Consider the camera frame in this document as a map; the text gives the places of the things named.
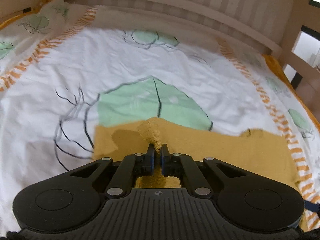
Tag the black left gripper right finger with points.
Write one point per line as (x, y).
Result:
(170, 163)

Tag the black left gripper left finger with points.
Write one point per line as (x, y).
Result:
(145, 162)

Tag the mustard yellow knit garment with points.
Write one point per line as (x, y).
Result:
(254, 150)

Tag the white leaf print bedsheet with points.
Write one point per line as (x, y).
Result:
(69, 68)

